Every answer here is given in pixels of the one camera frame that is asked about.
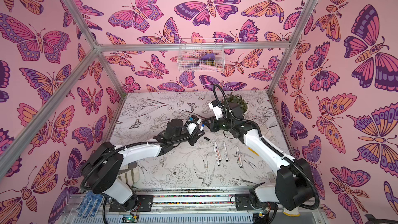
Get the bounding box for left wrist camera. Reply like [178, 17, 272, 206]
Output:
[186, 115, 202, 134]

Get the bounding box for white work glove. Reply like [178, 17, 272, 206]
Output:
[283, 209, 300, 217]

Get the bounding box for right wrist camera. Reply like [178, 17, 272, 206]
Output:
[208, 100, 225, 120]

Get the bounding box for white wire basket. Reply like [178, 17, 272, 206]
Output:
[176, 38, 226, 73]

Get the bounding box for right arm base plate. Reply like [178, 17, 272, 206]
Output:
[234, 194, 256, 211]

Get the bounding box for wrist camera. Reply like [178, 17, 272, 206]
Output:
[186, 115, 202, 134]
[208, 100, 225, 120]

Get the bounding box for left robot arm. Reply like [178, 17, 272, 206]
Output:
[80, 115, 205, 205]

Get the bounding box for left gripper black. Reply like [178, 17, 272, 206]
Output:
[170, 127, 205, 146]

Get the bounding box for blue knit glove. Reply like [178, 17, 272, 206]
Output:
[76, 191, 104, 220]

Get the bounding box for green circuit board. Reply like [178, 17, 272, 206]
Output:
[121, 215, 138, 224]

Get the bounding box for potted green plant white pot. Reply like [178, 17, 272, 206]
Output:
[223, 92, 248, 115]

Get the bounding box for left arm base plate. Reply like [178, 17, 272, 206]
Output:
[109, 195, 154, 213]

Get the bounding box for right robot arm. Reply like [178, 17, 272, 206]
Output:
[206, 84, 320, 211]

